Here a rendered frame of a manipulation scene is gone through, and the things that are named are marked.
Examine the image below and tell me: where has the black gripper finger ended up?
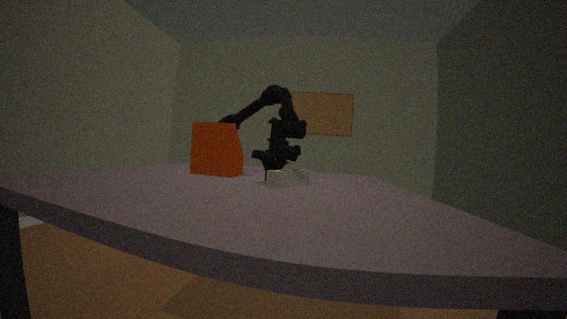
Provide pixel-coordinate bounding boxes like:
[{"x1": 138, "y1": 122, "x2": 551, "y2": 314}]
[
  {"x1": 260, "y1": 159, "x2": 277, "y2": 173},
  {"x1": 274, "y1": 160, "x2": 289, "y2": 170}
]

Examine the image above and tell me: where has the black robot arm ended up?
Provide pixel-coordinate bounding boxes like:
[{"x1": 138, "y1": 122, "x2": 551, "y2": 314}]
[{"x1": 218, "y1": 85, "x2": 307, "y2": 160}]

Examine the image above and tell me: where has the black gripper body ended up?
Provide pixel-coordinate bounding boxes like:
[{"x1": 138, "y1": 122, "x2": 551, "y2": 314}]
[{"x1": 252, "y1": 136, "x2": 290, "y2": 161}]

